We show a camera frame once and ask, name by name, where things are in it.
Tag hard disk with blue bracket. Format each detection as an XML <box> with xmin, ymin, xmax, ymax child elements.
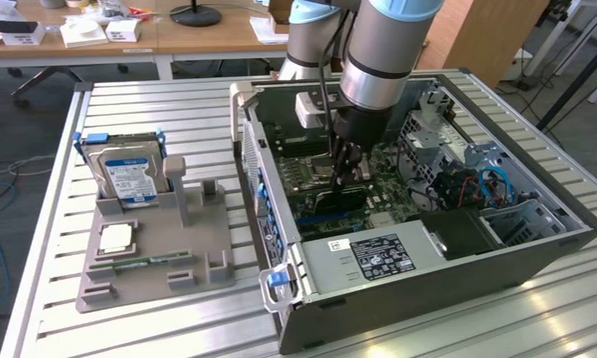
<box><xmin>72</xmin><ymin>128</ymin><xmax>173</xmax><ymax>209</ymax></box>

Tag green motherboard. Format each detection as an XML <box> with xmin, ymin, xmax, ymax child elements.
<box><xmin>273</xmin><ymin>126</ymin><xmax>424</xmax><ymax>239</ymax></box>

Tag red and black wires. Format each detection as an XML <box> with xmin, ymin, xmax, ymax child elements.
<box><xmin>456</xmin><ymin>175</ymin><xmax>480</xmax><ymax>209</ymax></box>

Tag white desk frame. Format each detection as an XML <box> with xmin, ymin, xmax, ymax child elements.
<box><xmin>524</xmin><ymin>0</ymin><xmax>597</xmax><ymax>105</ymax></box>

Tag wooden cabinet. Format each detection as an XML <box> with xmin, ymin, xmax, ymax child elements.
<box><xmin>417</xmin><ymin>0</ymin><xmax>552</xmax><ymax>89</ymax></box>

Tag black plastic shroud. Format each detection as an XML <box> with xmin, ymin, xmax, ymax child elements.
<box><xmin>420</xmin><ymin>207</ymin><xmax>501</xmax><ymax>261</ymax></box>

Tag black tripod leg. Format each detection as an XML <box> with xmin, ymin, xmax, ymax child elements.
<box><xmin>536</xmin><ymin>35</ymin><xmax>597</xmax><ymax>131</ymax></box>

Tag bare green RAM stick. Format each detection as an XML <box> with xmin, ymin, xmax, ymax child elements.
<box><xmin>88</xmin><ymin>252</ymin><xmax>191</xmax><ymax>270</ymax></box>

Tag brown cardboard box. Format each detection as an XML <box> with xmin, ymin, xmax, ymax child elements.
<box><xmin>268</xmin><ymin>0</ymin><xmax>295</xmax><ymax>23</ymax></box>

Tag black green graphics card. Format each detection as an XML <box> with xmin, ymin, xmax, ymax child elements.
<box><xmin>312</xmin><ymin>186</ymin><xmax>371</xmax><ymax>224</ymax></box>

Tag grey parts rack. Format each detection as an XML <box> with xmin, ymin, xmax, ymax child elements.
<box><xmin>73</xmin><ymin>156</ymin><xmax>236</xmax><ymax>314</ymax></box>

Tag wooden top desk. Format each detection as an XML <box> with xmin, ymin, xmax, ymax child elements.
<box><xmin>0</xmin><ymin>0</ymin><xmax>159</xmax><ymax>70</ymax></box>
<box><xmin>156</xmin><ymin>0</ymin><xmax>431</xmax><ymax>81</ymax></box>

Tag white box with dark print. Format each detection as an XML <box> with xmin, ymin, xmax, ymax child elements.
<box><xmin>0</xmin><ymin>31</ymin><xmax>45</xmax><ymax>46</ymax></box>

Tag black round lamp base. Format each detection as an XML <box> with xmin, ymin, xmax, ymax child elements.
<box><xmin>168</xmin><ymin>0</ymin><xmax>224</xmax><ymax>28</ymax></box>

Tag blue case release latch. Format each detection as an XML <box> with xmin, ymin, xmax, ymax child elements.
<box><xmin>265</xmin><ymin>271</ymin><xmax>291</xmax><ymax>288</ymax></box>

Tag CPU socket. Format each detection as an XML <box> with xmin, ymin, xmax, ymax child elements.
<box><xmin>303</xmin><ymin>154</ymin><xmax>340</xmax><ymax>180</ymax></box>

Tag metal disk bay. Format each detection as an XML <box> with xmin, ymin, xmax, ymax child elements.
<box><xmin>477</xmin><ymin>197</ymin><xmax>572</xmax><ymax>248</ymax></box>

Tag small white box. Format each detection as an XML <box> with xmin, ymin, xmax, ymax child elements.
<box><xmin>104</xmin><ymin>18</ymin><xmax>141</xmax><ymax>43</ymax></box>

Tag blue data wire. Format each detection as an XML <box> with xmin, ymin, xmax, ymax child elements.
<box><xmin>479</xmin><ymin>166</ymin><xmax>517</xmax><ymax>209</ymax></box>

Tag perforated metal drive cage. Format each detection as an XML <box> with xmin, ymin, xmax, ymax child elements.
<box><xmin>397</xmin><ymin>89</ymin><xmax>481</xmax><ymax>180</ymax></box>

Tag white paper stack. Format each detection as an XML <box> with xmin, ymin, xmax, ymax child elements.
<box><xmin>249</xmin><ymin>16</ymin><xmax>291</xmax><ymax>45</ymax></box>

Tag blue expansion slot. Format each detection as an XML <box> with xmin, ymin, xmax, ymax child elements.
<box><xmin>297</xmin><ymin>212</ymin><xmax>348</xmax><ymax>227</ymax></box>

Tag silver finned heat sink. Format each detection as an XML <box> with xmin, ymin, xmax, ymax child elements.
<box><xmin>371</xmin><ymin>213</ymin><xmax>400</xmax><ymax>228</ymax></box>

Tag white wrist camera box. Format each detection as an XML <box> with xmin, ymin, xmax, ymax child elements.
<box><xmin>295</xmin><ymin>92</ymin><xmax>343</xmax><ymax>128</ymax></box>

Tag silver CPU chip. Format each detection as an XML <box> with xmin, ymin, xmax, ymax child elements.
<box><xmin>99</xmin><ymin>224</ymin><xmax>135</xmax><ymax>254</ymax></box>

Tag black connector cluster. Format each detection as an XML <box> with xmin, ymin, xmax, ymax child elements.
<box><xmin>435</xmin><ymin>169</ymin><xmax>473</xmax><ymax>210</ymax></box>

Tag black pouch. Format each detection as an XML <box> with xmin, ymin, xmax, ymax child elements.
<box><xmin>0</xmin><ymin>20</ymin><xmax>40</xmax><ymax>34</ymax></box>

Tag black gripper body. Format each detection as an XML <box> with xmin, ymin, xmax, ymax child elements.
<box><xmin>328</xmin><ymin>106</ymin><xmax>391</xmax><ymax>150</ymax></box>

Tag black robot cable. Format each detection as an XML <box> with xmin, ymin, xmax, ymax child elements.
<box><xmin>317</xmin><ymin>10</ymin><xmax>363</xmax><ymax>130</ymax></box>

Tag dark grey PC case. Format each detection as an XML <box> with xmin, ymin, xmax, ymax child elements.
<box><xmin>228</xmin><ymin>72</ymin><xmax>597</xmax><ymax>355</ymax></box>

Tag black chair base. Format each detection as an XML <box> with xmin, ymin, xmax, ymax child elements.
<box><xmin>9</xmin><ymin>65</ymin><xmax>131</xmax><ymax>109</ymax></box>

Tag silver power supply unit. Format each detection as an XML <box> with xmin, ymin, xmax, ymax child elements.
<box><xmin>297</xmin><ymin>219</ymin><xmax>452</xmax><ymax>295</ymax></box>

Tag grey floor cable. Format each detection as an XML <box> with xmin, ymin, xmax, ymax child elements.
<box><xmin>0</xmin><ymin>154</ymin><xmax>56</xmax><ymax>176</ymax></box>

